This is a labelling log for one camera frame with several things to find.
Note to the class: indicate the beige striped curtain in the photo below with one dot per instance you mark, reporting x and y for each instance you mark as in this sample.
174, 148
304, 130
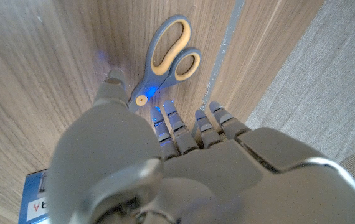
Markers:
320, 77

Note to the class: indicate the blue white cardboard box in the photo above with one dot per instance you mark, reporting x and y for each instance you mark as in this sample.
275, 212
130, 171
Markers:
32, 199

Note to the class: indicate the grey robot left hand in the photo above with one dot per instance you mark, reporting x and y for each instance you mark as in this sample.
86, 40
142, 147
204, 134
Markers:
227, 174

